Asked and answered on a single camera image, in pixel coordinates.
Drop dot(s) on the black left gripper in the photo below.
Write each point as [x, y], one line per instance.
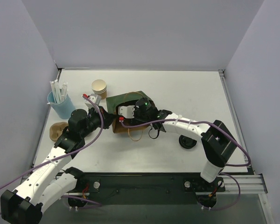
[105, 117]

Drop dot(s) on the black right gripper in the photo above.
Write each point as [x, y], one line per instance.
[131, 120]

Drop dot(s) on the green paper bag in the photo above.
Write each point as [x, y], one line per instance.
[136, 98]

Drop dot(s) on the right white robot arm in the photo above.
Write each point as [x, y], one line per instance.
[218, 143]

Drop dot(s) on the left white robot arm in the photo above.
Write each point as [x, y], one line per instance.
[27, 202]

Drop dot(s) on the stack of brown paper cups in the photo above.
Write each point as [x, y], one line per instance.
[99, 87]

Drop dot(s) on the light blue straw holder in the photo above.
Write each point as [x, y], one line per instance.
[63, 109]

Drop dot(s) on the stack of black lids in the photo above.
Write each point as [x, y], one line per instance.
[186, 142]

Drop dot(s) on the brown pulp cup carrier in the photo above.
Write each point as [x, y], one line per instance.
[56, 130]

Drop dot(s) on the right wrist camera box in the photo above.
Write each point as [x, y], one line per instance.
[126, 111]

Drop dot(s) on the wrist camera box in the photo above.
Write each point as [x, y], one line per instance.
[126, 111]
[93, 98]

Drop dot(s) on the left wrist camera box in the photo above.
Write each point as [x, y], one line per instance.
[93, 98]

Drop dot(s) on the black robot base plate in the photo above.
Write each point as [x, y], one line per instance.
[147, 188]

